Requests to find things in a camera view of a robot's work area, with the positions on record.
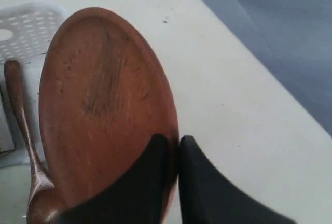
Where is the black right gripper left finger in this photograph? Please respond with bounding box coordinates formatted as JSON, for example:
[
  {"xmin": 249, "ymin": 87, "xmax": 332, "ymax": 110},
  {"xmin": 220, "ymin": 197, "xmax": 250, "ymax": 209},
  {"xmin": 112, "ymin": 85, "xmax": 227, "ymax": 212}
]
[{"xmin": 58, "ymin": 134, "xmax": 169, "ymax": 223}]

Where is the white perforated plastic basket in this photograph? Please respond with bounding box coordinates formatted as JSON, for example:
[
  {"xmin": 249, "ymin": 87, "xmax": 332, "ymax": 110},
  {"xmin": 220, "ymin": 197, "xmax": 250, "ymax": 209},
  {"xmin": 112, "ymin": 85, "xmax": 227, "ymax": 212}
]
[{"xmin": 1, "ymin": 1, "xmax": 68, "ymax": 167}]

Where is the brown round wooden plate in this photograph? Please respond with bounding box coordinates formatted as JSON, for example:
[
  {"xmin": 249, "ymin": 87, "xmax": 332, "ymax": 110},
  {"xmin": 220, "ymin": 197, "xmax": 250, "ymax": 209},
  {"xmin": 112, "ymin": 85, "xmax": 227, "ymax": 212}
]
[{"xmin": 39, "ymin": 7, "xmax": 179, "ymax": 213}]

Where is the brown wooden spoon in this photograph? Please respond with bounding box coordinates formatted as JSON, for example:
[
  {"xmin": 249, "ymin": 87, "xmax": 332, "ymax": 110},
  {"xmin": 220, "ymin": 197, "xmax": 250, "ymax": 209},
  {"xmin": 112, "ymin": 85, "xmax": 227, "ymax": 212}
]
[{"xmin": 4, "ymin": 60, "xmax": 64, "ymax": 223}]

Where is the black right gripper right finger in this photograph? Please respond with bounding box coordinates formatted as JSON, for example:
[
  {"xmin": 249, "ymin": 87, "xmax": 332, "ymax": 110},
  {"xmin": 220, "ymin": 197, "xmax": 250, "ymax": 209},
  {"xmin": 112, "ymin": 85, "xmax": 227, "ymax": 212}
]
[{"xmin": 179, "ymin": 135, "xmax": 294, "ymax": 223}]

